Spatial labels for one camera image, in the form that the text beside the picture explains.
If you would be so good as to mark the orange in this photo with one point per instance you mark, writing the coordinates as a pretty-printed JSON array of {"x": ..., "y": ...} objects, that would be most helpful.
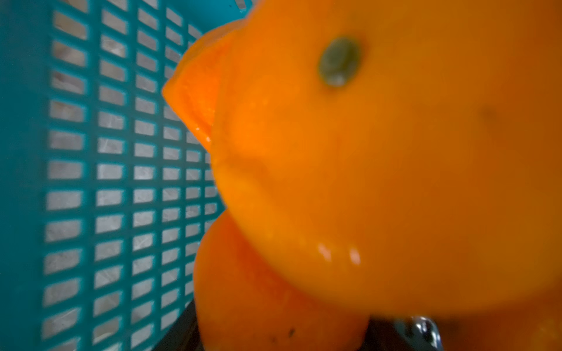
[
  {"x": 242, "y": 304},
  {"x": 193, "y": 89}
]

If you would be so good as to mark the teal plastic basket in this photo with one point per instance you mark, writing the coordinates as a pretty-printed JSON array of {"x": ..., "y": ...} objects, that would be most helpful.
[{"x": 105, "y": 194}]

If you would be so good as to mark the orange behind left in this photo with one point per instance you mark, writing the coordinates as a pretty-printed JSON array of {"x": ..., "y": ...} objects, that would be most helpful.
[{"x": 193, "y": 89}]

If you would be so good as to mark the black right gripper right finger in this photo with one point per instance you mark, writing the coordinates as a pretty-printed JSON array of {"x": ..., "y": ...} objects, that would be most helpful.
[{"x": 416, "y": 333}]

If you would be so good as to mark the orange lower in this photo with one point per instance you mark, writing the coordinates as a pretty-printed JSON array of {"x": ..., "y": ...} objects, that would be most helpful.
[{"x": 242, "y": 304}]

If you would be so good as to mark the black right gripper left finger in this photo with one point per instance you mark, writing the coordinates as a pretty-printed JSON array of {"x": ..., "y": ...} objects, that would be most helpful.
[{"x": 184, "y": 333}]

